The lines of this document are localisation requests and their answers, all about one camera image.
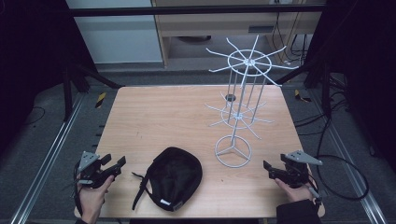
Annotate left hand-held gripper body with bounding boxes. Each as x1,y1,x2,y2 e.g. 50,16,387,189
76,150,121,189

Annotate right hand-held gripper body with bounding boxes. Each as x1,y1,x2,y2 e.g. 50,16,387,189
268,149,324,189

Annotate white wire rack stand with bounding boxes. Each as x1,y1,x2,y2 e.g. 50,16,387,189
204,35,301,169

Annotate black cap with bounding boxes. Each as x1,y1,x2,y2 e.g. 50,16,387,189
131,147,204,213

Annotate person's right hand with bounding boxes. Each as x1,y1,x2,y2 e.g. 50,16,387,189
274,178,315,203

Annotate person's left hand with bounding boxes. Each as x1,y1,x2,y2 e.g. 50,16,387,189
76,175,116,224

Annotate yellow black tape piece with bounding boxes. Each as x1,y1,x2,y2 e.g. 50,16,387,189
94,91,107,109
293,89,312,104

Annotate black metal stand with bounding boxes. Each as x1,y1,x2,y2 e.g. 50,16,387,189
275,59,332,119
61,60,125,122

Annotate dark curtain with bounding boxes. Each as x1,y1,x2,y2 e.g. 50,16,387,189
306,0,396,172
0,0,94,157

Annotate white cabinet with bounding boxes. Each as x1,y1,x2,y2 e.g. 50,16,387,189
65,0,164,64

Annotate wooden desk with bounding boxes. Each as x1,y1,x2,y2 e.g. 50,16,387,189
150,0,326,67

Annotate black horizontal bar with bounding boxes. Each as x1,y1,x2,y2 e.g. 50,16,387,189
68,4,326,18

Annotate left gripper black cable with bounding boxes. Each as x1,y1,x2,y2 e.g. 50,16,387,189
72,161,84,217

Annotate right gripper cable plug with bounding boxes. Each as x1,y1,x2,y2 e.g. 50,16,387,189
304,182,323,206

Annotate metal floor rail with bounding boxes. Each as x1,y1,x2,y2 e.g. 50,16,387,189
8,92,87,224
306,88,389,224

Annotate black looped floor cable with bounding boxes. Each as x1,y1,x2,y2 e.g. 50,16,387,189
315,118,371,202

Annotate hanging black cables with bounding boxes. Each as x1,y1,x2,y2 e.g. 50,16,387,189
271,12,311,66

